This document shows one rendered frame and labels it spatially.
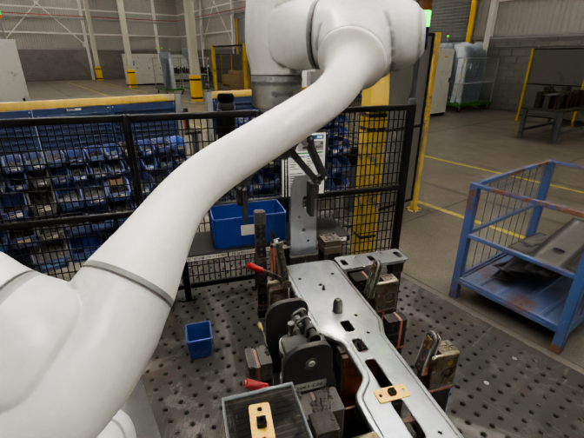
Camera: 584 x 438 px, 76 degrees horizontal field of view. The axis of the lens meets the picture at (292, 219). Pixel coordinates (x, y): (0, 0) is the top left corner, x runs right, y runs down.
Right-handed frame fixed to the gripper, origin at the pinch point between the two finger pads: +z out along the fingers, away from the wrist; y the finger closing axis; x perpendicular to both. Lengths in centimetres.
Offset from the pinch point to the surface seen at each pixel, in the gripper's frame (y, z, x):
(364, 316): 32, 46, 18
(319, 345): 6.1, 27.2, -9.9
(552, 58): 992, -29, 817
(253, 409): -10.1, 29.7, -19.6
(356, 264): 44, 46, 48
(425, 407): 31, 46, -16
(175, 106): -19, 5, 243
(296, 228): 23, 34, 62
